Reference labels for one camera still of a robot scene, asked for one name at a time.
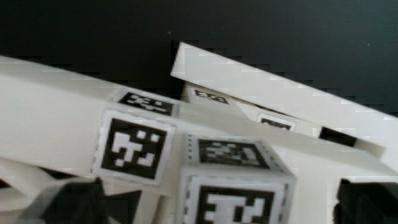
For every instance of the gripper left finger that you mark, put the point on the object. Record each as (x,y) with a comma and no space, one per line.
(75,204)

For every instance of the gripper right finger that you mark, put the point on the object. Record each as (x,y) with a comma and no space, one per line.
(366,203)

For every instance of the white chair back frame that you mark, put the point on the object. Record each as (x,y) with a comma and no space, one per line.
(103,132)

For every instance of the white U-shaped fence frame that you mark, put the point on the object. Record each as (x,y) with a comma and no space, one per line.
(268,90)

